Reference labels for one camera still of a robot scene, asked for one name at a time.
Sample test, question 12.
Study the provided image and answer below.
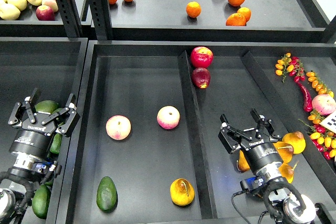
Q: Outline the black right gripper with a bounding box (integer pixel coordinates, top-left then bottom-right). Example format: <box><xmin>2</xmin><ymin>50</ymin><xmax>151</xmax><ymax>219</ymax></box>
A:
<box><xmin>218</xmin><ymin>108</ymin><xmax>283</xmax><ymax>176</ymax></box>

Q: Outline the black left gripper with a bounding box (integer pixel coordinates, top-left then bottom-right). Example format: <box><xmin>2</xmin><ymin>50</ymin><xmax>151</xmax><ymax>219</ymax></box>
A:
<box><xmin>8</xmin><ymin>93</ymin><xmax>80</xmax><ymax>158</ymax></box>

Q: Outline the green avocado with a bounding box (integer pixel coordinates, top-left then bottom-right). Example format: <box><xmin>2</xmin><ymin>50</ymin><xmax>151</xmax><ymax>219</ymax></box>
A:
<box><xmin>96</xmin><ymin>176</ymin><xmax>117</xmax><ymax>212</ymax></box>

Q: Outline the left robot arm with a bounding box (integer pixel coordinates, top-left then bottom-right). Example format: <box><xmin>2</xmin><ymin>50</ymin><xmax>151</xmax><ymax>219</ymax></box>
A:
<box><xmin>1</xmin><ymin>89</ymin><xmax>80</xmax><ymax>223</ymax></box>

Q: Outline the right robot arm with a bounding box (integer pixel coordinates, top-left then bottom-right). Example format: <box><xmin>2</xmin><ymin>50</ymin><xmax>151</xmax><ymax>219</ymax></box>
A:
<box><xmin>218</xmin><ymin>109</ymin><xmax>334</xmax><ymax>223</ymax></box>

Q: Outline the avocado middle right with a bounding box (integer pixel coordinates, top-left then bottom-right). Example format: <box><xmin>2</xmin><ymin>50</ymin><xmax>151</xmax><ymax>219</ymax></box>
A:
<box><xmin>49</xmin><ymin>133</ymin><xmax>62</xmax><ymax>154</ymax></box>

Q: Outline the avocado bottom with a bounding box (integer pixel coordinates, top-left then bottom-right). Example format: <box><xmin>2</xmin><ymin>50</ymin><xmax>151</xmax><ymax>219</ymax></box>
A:
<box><xmin>32</xmin><ymin>185</ymin><xmax>51</xmax><ymax>219</ymax></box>

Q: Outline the yellow pear shelf front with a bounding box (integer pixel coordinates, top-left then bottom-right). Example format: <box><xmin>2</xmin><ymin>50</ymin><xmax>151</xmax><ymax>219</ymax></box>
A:
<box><xmin>0</xmin><ymin>3</ymin><xmax>20</xmax><ymax>20</ymax></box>

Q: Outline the dark red apple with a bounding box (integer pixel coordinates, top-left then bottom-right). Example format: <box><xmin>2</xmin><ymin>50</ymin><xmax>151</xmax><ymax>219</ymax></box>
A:
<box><xmin>191</xmin><ymin>67</ymin><xmax>211</xmax><ymax>89</ymax></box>

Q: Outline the red chili pepper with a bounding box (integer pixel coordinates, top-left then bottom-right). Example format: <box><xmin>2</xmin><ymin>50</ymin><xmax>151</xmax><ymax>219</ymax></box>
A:
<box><xmin>297</xmin><ymin>83</ymin><xmax>313</xmax><ymax>112</ymax></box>

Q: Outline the cherry tomato vine upper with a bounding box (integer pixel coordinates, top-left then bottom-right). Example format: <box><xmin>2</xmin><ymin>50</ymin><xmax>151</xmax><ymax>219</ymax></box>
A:
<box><xmin>275</xmin><ymin>52</ymin><xmax>306</xmax><ymax>82</ymax></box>

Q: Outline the cherry tomato vine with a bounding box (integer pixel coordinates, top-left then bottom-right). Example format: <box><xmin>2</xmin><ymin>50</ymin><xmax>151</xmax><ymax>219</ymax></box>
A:
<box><xmin>305</xmin><ymin>71</ymin><xmax>335</xmax><ymax>160</ymax></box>
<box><xmin>275</xmin><ymin>52</ymin><xmax>306</xmax><ymax>82</ymax></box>

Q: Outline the pink apple centre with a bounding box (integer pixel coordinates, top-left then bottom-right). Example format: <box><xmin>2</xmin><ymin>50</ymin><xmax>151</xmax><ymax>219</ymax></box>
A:
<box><xmin>156</xmin><ymin>105</ymin><xmax>180</xmax><ymax>130</ymax></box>

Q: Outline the pink apple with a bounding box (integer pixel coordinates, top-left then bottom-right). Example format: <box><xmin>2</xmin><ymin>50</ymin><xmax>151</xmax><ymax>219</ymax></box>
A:
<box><xmin>156</xmin><ymin>105</ymin><xmax>180</xmax><ymax>130</ymax></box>
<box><xmin>312</xmin><ymin>94</ymin><xmax>335</xmax><ymax>116</ymax></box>
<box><xmin>106</xmin><ymin>115</ymin><xmax>131</xmax><ymax>141</ymax></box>

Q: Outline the bright red apple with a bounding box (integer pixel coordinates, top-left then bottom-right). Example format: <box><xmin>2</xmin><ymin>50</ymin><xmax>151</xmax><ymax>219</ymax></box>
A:
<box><xmin>190</xmin><ymin>46</ymin><xmax>214</xmax><ymax>68</ymax></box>

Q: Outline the pink apple left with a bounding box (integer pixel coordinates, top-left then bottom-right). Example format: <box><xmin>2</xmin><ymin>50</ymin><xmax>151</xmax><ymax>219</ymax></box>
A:
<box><xmin>106</xmin><ymin>115</ymin><xmax>131</xmax><ymax>141</ymax></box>

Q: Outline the cherry tomato vine lower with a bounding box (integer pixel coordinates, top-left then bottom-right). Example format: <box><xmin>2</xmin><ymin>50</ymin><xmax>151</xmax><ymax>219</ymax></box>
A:
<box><xmin>305</xmin><ymin>71</ymin><xmax>335</xmax><ymax>160</ymax></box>

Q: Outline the pink apple far right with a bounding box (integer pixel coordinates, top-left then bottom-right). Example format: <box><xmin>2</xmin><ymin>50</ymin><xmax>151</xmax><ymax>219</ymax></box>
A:
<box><xmin>312</xmin><ymin>94</ymin><xmax>335</xmax><ymax>116</ymax></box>

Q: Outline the checkered marker card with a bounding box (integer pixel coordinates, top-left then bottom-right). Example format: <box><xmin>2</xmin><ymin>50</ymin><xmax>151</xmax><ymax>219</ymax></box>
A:
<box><xmin>320</xmin><ymin>111</ymin><xmax>336</xmax><ymax>133</ymax></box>

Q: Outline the red apple on shelf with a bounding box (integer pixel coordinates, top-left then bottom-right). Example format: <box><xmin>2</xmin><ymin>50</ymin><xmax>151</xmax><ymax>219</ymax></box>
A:
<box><xmin>36</xmin><ymin>5</ymin><xmax>55</xmax><ymax>21</ymax></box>

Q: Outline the black centre tray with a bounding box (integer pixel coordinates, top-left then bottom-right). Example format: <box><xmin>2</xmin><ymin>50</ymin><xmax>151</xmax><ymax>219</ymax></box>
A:
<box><xmin>72</xmin><ymin>41</ymin><xmax>335</xmax><ymax>223</ymax></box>

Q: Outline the orange shelf front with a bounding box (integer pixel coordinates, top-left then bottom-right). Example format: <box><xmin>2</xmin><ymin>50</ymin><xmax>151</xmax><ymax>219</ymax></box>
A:
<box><xmin>226</xmin><ymin>13</ymin><xmax>246</xmax><ymax>26</ymax></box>

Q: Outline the orange shelf right small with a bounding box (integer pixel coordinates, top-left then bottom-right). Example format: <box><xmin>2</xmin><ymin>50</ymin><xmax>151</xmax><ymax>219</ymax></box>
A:
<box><xmin>237</xmin><ymin>7</ymin><xmax>251</xmax><ymax>22</ymax></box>

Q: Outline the black shelf upright left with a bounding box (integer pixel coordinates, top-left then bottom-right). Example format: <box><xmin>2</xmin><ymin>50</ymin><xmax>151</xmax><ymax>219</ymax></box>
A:
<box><xmin>56</xmin><ymin>0</ymin><xmax>83</xmax><ymax>38</ymax></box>

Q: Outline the black shelf upright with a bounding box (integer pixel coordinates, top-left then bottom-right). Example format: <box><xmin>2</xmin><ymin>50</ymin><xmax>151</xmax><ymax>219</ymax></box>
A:
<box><xmin>56</xmin><ymin>0</ymin><xmax>83</xmax><ymax>38</ymax></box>
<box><xmin>87</xmin><ymin>0</ymin><xmax>113</xmax><ymax>40</ymax></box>

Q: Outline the peach on shelf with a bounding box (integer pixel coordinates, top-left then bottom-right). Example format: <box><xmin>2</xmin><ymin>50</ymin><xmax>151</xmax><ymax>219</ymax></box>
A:
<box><xmin>42</xmin><ymin>0</ymin><xmax>58</xmax><ymax>13</ymax></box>

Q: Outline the yellow apple shelf left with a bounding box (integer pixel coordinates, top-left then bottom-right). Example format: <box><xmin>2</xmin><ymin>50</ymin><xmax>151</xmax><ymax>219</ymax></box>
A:
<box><xmin>7</xmin><ymin>0</ymin><xmax>27</xmax><ymax>11</ymax></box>

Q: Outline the orange shelf centre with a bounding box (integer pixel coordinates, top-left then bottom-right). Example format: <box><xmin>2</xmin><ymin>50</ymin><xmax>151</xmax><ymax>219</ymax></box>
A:
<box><xmin>186</xmin><ymin>2</ymin><xmax>202</xmax><ymax>18</ymax></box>

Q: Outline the black shelf upright right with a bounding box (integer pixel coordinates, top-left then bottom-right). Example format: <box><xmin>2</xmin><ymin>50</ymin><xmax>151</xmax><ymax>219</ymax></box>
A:
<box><xmin>87</xmin><ymin>0</ymin><xmax>113</xmax><ymax>40</ymax></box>

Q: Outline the black upper shelf board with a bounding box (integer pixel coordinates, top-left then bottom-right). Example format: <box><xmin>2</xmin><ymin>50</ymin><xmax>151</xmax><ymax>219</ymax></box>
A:
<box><xmin>109</xmin><ymin>0</ymin><xmax>335</xmax><ymax>43</ymax></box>

